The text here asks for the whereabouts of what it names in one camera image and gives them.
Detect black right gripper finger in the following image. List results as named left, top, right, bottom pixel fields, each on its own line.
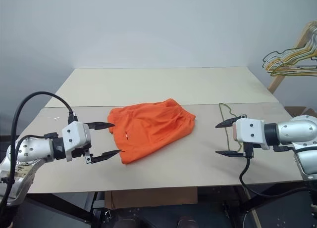
left=215, top=150, right=246, bottom=158
left=214, top=117, right=239, bottom=129

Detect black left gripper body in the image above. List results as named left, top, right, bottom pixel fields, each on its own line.
left=71, top=142, right=95, bottom=165

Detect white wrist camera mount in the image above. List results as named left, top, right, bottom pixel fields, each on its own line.
left=232, top=117, right=271, bottom=151
left=61, top=121, right=92, bottom=163

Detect open cardboard box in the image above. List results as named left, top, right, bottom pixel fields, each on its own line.
left=283, top=106, right=316, bottom=119

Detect orange shorts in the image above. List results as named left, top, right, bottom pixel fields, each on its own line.
left=107, top=97, right=197, bottom=166

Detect wooden clothes rack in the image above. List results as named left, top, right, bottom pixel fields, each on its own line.
left=268, top=21, right=317, bottom=94

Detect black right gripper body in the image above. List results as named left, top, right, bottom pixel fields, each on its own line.
left=243, top=141, right=255, bottom=160

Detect olive green wire hanger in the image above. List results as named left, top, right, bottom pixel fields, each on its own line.
left=218, top=102, right=245, bottom=154

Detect black table frame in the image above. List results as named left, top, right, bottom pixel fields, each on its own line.
left=23, top=182, right=317, bottom=228

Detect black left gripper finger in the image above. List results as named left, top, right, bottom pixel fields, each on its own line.
left=83, top=121, right=115, bottom=131
left=90, top=150, right=122, bottom=164

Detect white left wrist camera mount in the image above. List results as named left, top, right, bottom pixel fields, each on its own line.
left=61, top=121, right=92, bottom=163

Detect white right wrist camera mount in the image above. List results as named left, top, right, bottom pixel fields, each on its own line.
left=232, top=117, right=271, bottom=151

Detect bunch of wire hangers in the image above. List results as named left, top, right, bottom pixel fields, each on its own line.
left=264, top=24, right=317, bottom=74

